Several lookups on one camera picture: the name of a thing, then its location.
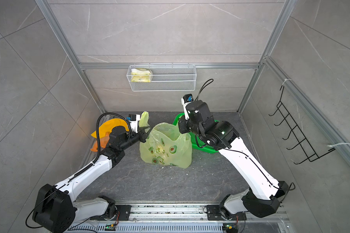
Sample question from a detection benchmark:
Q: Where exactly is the yellow packet in basket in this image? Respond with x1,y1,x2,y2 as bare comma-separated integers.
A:
131,68,153,83

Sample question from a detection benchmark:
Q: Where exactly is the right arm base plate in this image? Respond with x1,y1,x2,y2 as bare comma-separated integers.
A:
203,204,247,221

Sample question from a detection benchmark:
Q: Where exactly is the white wire wall basket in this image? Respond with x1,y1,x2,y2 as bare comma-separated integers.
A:
126,64,197,92

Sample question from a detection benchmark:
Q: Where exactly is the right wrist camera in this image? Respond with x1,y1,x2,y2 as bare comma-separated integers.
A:
181,94,215,124

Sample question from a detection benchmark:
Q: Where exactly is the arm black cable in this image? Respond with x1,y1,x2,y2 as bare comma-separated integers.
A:
192,78,214,101
93,112,132,164

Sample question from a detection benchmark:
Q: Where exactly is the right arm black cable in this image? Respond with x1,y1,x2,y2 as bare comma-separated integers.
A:
192,78,214,101

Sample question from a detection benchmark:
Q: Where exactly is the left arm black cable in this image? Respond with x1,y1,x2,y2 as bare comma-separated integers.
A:
93,112,132,164

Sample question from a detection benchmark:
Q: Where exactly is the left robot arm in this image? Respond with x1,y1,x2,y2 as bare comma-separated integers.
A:
29,126,151,233

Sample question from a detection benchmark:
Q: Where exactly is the metal mounting rail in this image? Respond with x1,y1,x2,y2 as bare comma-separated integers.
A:
67,203,294,233

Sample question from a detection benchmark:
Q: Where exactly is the green plastic basket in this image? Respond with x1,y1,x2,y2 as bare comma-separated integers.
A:
174,113,224,153

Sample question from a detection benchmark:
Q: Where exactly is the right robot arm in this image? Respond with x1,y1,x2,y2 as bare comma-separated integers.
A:
178,116,289,219

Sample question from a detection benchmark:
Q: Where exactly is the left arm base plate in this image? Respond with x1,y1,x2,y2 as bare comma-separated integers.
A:
90,205,132,221

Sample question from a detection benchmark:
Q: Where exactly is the black wall hook rack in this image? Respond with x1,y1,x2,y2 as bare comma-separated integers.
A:
269,85,335,165

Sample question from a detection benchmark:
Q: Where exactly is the orange plush toy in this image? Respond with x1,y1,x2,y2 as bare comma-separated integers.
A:
90,136,109,152

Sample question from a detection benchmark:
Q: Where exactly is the yellow bucket hat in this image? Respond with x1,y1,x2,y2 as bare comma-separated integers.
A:
98,118,129,139

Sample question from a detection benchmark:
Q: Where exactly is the yellow-green plastic bag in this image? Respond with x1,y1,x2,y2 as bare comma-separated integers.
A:
139,122,193,169

